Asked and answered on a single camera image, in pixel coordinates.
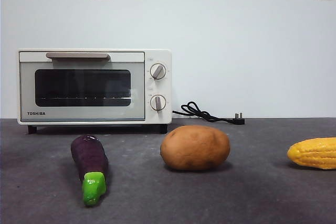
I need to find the white oven knob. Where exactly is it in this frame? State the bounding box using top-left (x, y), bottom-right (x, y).
top-left (149, 63), bottom-right (166, 80)
top-left (150, 94), bottom-right (167, 111)

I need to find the glass oven door with handle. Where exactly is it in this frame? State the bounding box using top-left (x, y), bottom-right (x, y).
top-left (19, 51), bottom-right (145, 122)

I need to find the white Toshiba toaster oven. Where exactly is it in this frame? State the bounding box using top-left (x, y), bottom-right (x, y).
top-left (17, 48), bottom-right (173, 134)

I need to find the black power cable with plug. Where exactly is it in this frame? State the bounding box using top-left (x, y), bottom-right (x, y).
top-left (172, 101), bottom-right (246, 125)

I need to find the brown potato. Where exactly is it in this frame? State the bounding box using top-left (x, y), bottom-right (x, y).
top-left (160, 125), bottom-right (231, 171)

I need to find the purple eggplant with green stem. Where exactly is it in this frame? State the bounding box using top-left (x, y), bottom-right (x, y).
top-left (70, 134), bottom-right (109, 207)

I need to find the metal wire oven rack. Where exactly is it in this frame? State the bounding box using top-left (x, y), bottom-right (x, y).
top-left (39, 96), bottom-right (131, 101)

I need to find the yellow corn cob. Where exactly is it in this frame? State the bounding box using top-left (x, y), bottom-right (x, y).
top-left (287, 137), bottom-right (336, 170)

